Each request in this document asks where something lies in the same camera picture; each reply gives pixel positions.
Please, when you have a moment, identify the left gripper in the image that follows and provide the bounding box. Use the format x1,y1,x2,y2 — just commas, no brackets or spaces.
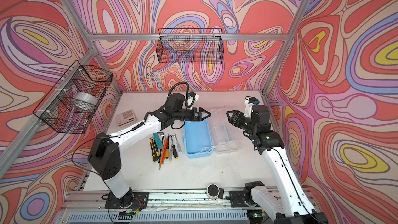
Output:
170,108,209,123

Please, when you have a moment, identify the clear toolbox lid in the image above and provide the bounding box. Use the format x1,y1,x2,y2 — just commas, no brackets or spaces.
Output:
208,108,241,153

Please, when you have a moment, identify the light blue plastic toolbox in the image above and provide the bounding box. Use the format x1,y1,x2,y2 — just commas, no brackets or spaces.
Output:
183,120,214,159

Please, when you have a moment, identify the red handled hex key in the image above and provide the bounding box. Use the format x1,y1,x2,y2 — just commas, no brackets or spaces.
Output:
159,132,165,160

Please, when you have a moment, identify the orange handled hex key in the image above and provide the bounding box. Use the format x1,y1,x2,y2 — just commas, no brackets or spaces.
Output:
159,139,169,170

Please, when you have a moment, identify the yellow black utility knife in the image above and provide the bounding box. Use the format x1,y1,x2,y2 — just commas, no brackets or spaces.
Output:
150,138,159,162

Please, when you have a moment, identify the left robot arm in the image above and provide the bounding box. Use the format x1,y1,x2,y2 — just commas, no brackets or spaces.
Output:
88,82,211,208

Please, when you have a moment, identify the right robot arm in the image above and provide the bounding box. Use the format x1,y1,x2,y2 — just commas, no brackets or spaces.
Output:
227,103,328,224

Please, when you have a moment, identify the black yellow screwdriver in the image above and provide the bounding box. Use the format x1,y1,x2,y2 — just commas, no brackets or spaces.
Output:
171,135,178,160

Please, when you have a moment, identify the teal utility knife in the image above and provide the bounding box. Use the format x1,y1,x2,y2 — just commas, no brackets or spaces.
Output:
153,132,164,149

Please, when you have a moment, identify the round black white knob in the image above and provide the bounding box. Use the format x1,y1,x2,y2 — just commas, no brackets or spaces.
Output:
206,184,220,200

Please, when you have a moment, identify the white tape roll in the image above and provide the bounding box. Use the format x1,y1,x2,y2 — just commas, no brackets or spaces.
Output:
72,92,98,113

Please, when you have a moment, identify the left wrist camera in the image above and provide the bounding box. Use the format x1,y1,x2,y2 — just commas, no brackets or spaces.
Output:
186,92,199,109

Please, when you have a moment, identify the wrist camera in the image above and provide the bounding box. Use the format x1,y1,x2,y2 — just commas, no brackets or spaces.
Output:
244,96,259,117
186,92,199,109

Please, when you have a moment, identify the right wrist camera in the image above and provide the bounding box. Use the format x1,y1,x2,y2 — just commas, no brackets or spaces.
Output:
244,96,259,117

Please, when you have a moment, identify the yellow handled screwdriver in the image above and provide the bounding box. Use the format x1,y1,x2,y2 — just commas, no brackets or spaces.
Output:
165,135,170,159

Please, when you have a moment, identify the back black wire basket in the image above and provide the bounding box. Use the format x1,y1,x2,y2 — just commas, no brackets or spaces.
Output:
156,28,224,64

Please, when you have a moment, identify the black wire basket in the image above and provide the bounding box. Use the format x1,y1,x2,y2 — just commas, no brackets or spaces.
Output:
156,28,224,64
33,61,113,134

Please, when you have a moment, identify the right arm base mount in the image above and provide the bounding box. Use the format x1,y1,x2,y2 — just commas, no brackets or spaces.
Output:
226,190,258,208

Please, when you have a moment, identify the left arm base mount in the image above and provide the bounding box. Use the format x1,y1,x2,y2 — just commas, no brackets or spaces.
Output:
105,191,149,210

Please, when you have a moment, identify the left black wire basket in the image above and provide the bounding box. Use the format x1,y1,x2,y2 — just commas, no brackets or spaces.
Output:
33,61,113,134

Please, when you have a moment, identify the aluminium front rail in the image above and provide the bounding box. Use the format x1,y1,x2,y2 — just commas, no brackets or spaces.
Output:
60,188,318,214

